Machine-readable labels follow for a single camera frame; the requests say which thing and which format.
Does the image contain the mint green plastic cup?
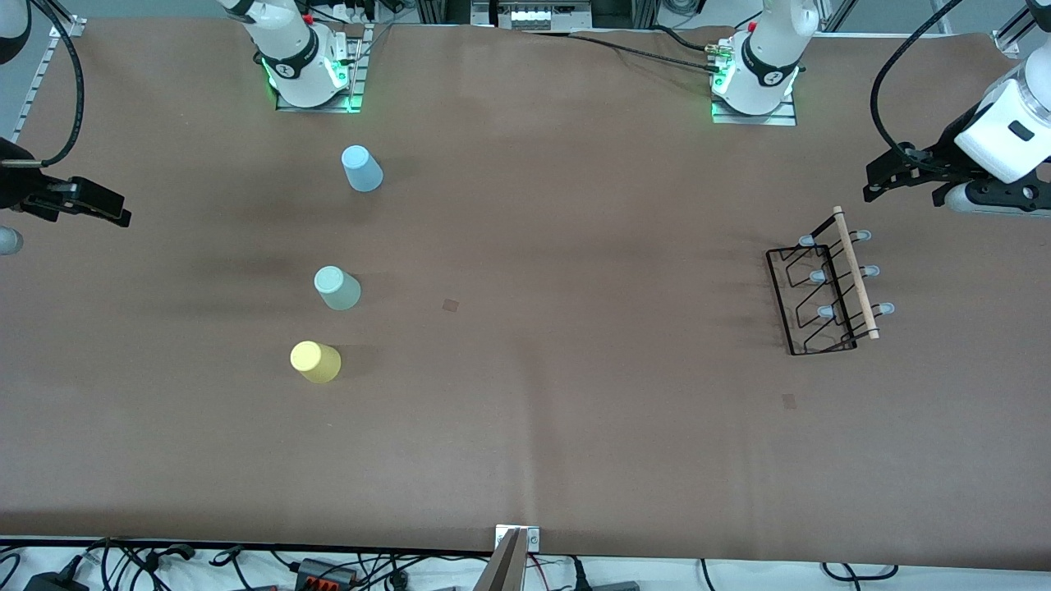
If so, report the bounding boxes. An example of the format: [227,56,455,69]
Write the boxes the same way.
[314,265,362,312]

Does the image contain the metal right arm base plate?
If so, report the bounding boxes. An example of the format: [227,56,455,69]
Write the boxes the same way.
[275,25,368,113]

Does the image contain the metal equipment rack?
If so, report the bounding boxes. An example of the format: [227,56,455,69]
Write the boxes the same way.
[415,0,659,34]

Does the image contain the black cable to arm base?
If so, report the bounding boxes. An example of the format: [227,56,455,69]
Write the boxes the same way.
[567,27,740,76]

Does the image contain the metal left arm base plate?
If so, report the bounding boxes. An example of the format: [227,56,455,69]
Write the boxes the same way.
[711,78,798,126]

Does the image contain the white power strip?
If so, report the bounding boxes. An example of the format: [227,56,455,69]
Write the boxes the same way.
[312,0,380,25]

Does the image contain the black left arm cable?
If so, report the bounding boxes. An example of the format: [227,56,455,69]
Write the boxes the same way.
[870,0,966,157]

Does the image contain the black wire cup holder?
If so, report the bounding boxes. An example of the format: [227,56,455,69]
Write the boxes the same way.
[765,205,896,356]

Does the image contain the aluminium frame rail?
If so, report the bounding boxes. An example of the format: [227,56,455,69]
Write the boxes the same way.
[992,0,1039,58]
[12,16,88,145]

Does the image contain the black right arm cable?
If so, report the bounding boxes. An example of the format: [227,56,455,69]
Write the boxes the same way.
[25,0,85,167]

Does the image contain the black power adapter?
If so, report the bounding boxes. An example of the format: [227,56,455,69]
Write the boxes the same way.
[23,566,89,591]

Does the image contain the yellow plastic cup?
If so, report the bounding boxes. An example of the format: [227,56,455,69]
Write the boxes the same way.
[290,341,342,384]

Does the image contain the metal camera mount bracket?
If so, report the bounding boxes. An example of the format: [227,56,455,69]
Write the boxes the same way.
[472,525,541,591]

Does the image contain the black orange power strip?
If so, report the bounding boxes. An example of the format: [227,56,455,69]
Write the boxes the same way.
[296,557,359,589]

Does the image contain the light blue plastic cup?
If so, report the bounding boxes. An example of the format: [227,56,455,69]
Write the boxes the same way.
[341,145,384,194]

